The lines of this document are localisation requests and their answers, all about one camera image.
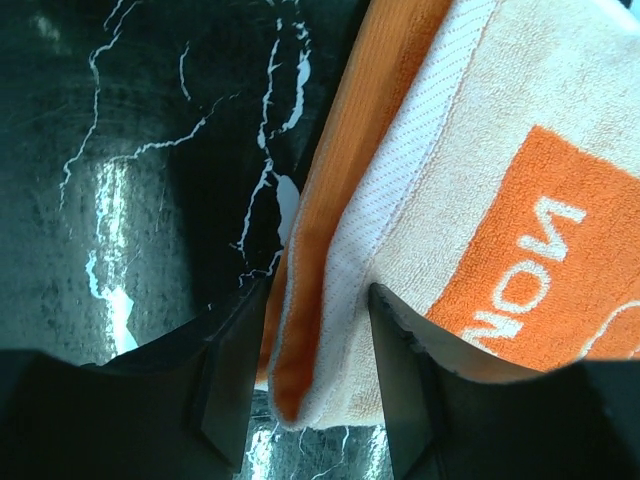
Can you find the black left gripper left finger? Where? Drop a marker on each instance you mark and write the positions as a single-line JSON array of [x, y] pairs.
[[181, 403]]

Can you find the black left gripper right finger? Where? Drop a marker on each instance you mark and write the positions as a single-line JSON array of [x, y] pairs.
[[451, 410]]

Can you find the orange cartoon towel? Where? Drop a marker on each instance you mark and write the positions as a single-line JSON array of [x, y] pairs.
[[481, 160]]

